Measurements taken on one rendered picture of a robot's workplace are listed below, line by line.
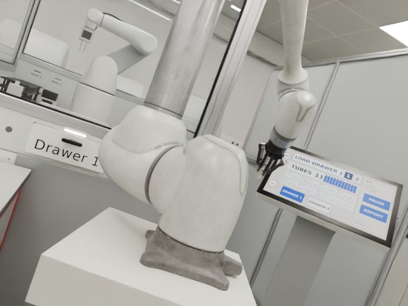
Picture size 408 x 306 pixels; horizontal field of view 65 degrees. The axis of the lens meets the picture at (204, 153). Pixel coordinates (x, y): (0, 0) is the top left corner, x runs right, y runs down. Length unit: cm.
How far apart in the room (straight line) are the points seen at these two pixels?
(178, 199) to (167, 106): 23
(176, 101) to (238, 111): 424
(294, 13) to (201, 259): 63
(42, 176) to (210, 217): 88
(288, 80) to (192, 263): 74
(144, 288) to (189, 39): 53
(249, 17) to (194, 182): 102
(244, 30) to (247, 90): 358
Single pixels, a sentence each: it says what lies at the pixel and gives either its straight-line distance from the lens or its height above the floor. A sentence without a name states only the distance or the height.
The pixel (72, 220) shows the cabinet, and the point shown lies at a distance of 143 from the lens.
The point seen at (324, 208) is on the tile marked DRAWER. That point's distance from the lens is 137.
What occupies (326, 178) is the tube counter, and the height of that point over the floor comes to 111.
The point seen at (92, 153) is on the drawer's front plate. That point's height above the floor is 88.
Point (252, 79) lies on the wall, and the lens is 508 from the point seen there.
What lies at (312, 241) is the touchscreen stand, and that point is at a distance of 146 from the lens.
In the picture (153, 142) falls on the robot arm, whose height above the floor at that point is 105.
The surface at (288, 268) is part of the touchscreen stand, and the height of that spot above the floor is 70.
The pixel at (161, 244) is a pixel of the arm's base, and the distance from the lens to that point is 67.
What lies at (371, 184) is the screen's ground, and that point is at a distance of 151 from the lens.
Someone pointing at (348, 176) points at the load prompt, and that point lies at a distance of 149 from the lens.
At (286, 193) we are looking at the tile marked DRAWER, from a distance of 137.
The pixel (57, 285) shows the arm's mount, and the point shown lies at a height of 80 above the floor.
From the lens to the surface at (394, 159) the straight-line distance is 216.
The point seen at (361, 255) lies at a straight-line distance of 215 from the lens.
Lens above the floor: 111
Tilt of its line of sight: 3 degrees down
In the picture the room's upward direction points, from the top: 21 degrees clockwise
